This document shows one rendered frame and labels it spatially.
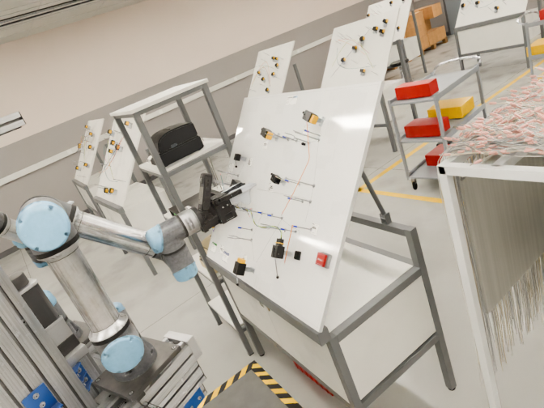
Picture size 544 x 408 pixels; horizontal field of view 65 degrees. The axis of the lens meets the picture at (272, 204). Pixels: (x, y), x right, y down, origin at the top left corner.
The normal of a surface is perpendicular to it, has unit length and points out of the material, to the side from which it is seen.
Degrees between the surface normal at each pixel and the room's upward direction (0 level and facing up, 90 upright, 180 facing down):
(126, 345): 98
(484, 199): 90
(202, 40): 90
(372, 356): 90
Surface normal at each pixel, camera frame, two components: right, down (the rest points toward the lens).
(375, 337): 0.51, 0.15
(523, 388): -0.34, -0.87
